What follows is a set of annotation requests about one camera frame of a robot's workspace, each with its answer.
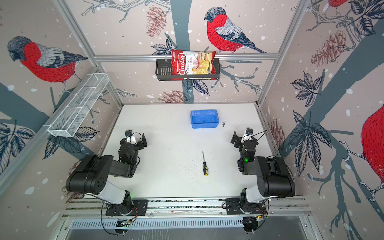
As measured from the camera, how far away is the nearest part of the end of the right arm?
70 centimetres

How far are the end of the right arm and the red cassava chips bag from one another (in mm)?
401

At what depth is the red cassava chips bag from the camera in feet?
2.86
